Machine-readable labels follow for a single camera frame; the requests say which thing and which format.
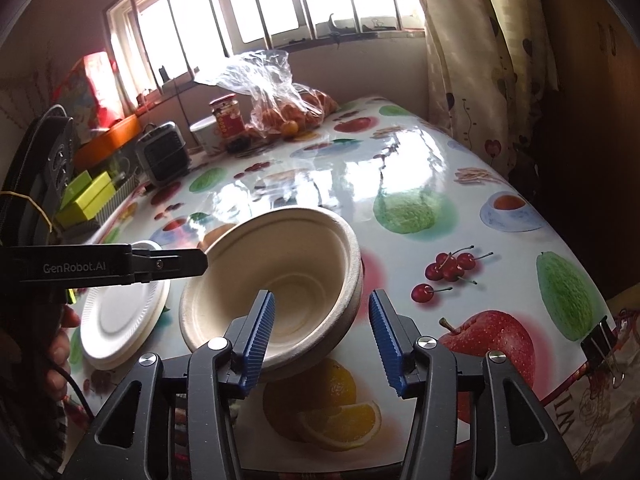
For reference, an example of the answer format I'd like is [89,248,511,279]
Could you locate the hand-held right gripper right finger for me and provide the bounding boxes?
[368,289,581,480]

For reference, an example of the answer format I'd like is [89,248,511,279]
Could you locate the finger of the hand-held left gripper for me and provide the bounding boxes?
[131,249,209,284]

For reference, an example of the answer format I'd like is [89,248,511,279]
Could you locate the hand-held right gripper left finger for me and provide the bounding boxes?
[70,289,277,480]

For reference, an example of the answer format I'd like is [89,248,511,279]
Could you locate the small white paper plate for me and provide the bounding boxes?
[81,241,169,361]

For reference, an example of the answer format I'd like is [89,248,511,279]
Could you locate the person's left hand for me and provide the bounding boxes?
[45,305,79,397]

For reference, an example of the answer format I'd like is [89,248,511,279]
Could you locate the green box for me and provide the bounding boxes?
[55,172,117,227]
[60,170,94,211]

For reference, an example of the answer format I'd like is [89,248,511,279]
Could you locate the grey striped box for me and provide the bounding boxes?
[95,172,147,227]

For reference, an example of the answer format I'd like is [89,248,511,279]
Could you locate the small grey desk fan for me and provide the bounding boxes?
[136,121,189,189]

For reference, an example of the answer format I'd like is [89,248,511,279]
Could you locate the red label glass jar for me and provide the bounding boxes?
[210,94,247,154]

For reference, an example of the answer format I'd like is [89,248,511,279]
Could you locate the red printed box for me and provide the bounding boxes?
[52,52,126,132]

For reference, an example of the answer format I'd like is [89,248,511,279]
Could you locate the plastic bag of oranges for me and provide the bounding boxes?
[194,50,339,142]

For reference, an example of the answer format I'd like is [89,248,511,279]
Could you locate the black binder clip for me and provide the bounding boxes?
[581,316,629,387]

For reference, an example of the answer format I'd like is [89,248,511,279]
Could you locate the printed beige cloth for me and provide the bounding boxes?
[545,375,640,480]

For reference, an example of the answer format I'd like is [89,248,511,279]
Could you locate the barred window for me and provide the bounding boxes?
[105,0,427,111]

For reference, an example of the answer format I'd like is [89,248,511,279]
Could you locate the patterned beige curtain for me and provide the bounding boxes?
[405,0,562,182]

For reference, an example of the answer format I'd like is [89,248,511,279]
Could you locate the brown wooden cabinet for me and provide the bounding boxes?
[530,0,640,302]

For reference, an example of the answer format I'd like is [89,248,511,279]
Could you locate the black cable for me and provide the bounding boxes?
[50,355,95,422]

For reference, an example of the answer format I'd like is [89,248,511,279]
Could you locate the red table edge cord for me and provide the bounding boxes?
[542,360,602,407]

